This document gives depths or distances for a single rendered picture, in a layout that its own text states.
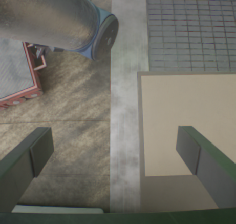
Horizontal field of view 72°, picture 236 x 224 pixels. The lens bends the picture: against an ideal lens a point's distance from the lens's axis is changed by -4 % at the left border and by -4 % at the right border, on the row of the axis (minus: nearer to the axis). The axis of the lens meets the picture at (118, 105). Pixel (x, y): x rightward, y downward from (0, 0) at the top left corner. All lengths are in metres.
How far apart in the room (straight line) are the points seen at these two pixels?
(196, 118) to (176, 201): 0.38
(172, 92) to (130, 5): 0.53
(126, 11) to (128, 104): 0.51
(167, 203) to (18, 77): 0.85
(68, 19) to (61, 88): 0.64
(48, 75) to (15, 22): 0.73
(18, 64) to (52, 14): 0.64
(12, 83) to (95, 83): 0.36
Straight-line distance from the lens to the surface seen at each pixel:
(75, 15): 0.27
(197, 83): 0.88
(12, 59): 0.88
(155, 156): 0.79
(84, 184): 0.84
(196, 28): 1.05
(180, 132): 0.16
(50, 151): 0.17
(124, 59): 0.87
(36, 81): 0.79
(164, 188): 0.84
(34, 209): 0.85
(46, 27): 0.23
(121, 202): 0.85
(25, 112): 0.93
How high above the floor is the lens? 0.79
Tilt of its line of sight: 81 degrees down
